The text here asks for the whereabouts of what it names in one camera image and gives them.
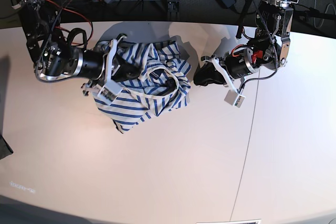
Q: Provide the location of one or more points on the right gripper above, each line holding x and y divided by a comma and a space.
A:
102, 64

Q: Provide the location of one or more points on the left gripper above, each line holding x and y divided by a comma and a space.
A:
238, 64

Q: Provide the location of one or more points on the blue white striped T-shirt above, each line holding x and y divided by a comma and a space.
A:
162, 85

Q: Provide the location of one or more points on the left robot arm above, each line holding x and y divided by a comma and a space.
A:
269, 47

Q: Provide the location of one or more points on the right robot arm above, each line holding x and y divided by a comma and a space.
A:
57, 57

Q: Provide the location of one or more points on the black tripod stand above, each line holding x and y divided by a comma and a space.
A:
317, 16

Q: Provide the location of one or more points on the dark object at left edge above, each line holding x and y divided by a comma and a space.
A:
5, 149

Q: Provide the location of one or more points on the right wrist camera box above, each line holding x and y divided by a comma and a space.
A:
109, 92

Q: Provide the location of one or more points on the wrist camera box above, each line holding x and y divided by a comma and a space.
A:
109, 92
234, 98

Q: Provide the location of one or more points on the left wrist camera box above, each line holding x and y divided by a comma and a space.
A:
234, 98

